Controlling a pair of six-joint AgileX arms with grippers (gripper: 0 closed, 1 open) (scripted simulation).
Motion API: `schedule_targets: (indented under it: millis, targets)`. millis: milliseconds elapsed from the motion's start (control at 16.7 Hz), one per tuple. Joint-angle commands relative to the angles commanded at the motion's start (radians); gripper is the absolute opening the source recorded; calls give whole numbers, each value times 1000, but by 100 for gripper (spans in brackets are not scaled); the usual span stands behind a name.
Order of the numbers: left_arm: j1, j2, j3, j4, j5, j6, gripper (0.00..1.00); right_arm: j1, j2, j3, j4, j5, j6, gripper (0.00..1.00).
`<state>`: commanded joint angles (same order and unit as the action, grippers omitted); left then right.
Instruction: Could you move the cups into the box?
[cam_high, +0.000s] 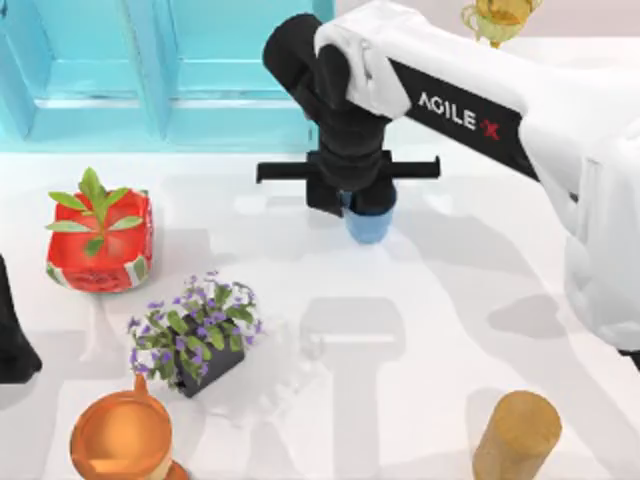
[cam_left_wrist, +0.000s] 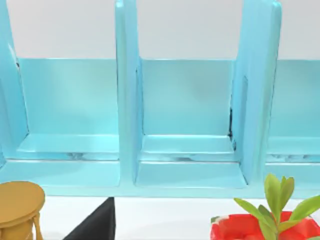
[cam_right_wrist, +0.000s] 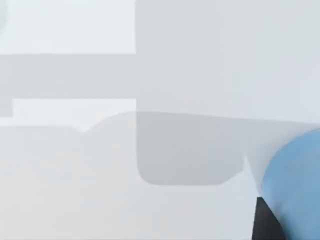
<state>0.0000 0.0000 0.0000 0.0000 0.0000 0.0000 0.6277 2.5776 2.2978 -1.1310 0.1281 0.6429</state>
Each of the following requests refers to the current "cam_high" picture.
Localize blue cup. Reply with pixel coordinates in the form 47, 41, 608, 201
340, 189, 396, 246

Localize red plant pot green plant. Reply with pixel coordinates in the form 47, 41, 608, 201
45, 166, 154, 297

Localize yellow wooden cup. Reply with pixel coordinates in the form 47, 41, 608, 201
471, 390, 563, 480

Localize light blue rack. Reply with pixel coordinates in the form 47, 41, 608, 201
0, 0, 337, 154

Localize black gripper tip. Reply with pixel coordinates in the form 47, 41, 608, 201
0, 254, 44, 387

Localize black plant pot purple flowers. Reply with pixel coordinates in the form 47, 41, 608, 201
126, 270, 266, 399

